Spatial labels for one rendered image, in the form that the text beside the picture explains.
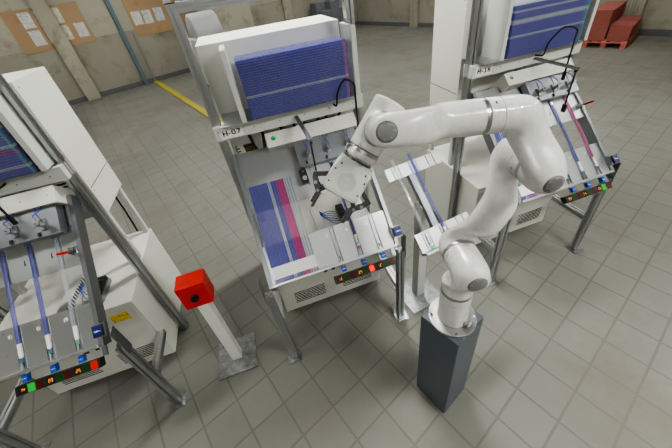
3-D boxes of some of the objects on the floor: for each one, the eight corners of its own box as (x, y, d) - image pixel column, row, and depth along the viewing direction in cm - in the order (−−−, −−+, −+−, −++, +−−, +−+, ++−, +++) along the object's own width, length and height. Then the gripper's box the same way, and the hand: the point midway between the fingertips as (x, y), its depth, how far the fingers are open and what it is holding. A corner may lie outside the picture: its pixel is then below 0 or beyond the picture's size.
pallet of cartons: (642, 36, 626) (657, -1, 588) (623, 49, 577) (639, 10, 539) (596, 34, 678) (607, 0, 640) (575, 46, 629) (586, 10, 591)
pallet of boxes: (337, 31, 1151) (333, -2, 1089) (349, 31, 1104) (346, -3, 1042) (314, 37, 1104) (309, 3, 1042) (326, 38, 1057) (321, 3, 995)
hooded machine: (243, 82, 735) (221, 8, 644) (217, 91, 704) (189, 14, 614) (230, 78, 787) (208, 9, 696) (205, 86, 756) (178, 14, 665)
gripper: (387, 170, 82) (355, 224, 86) (330, 138, 81) (300, 194, 85) (391, 175, 75) (356, 233, 79) (329, 140, 73) (296, 201, 77)
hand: (329, 210), depth 82 cm, fingers open, 8 cm apart
